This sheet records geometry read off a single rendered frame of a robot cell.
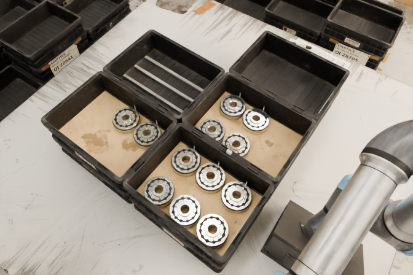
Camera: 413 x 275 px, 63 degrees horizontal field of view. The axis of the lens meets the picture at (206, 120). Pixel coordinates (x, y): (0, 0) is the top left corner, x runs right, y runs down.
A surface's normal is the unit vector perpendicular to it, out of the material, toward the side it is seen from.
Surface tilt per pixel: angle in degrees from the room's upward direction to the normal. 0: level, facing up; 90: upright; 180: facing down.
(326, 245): 27
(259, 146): 0
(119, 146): 0
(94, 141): 0
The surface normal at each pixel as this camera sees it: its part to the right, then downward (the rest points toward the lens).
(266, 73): 0.02, -0.55
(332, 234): -0.44, -0.48
